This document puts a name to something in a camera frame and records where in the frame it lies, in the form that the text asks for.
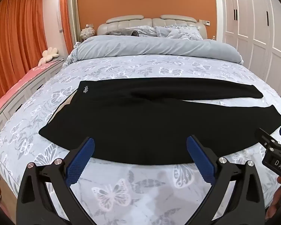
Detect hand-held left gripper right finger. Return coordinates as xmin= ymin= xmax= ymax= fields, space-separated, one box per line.
xmin=180 ymin=134 xmax=265 ymax=225

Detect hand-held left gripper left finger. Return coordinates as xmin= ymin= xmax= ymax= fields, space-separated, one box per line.
xmin=16 ymin=136 xmax=102 ymax=225

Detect black pants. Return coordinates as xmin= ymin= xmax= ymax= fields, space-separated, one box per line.
xmin=39 ymin=77 xmax=281 ymax=166

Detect person's right hand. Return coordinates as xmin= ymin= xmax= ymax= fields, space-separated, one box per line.
xmin=265 ymin=175 xmax=281 ymax=220

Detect bed with butterfly sheet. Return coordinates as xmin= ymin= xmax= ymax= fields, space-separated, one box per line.
xmin=0 ymin=34 xmax=281 ymax=225

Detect white drawer cabinet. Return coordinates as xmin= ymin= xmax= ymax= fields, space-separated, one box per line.
xmin=0 ymin=60 xmax=66 ymax=193

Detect pink bench cushion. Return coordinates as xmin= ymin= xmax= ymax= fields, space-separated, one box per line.
xmin=0 ymin=60 xmax=62 ymax=116

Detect white wardrobe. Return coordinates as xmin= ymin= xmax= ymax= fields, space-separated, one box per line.
xmin=215 ymin=0 xmax=281 ymax=94

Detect white flower plush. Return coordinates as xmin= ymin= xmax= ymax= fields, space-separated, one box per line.
xmin=38 ymin=47 xmax=59 ymax=66

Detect grey duvet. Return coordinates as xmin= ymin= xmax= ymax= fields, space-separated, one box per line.
xmin=63 ymin=35 xmax=244 ymax=67

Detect white flower table lamp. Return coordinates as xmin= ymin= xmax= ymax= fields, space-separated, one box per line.
xmin=81 ymin=24 xmax=95 ymax=40

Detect butterfly print pillow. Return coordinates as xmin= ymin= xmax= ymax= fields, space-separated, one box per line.
xmin=140 ymin=24 xmax=203 ymax=40

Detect grey pillow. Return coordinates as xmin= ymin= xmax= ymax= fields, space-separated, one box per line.
xmin=104 ymin=28 xmax=141 ymax=38

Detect orange curtain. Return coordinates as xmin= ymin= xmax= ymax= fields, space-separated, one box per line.
xmin=0 ymin=0 xmax=48 ymax=113
xmin=59 ymin=0 xmax=78 ymax=45

